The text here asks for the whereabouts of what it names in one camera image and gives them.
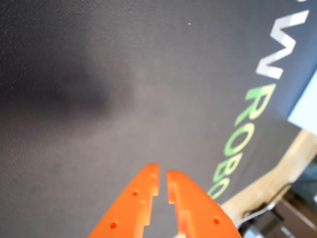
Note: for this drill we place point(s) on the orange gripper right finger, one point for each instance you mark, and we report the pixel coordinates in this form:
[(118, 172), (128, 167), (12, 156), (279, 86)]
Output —
[(200, 213)]

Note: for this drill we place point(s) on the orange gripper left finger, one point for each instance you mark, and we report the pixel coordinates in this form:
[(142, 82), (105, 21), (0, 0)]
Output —
[(128, 208)]

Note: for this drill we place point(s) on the dark mat with WOWROBO print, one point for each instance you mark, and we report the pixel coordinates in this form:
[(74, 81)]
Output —
[(123, 86)]

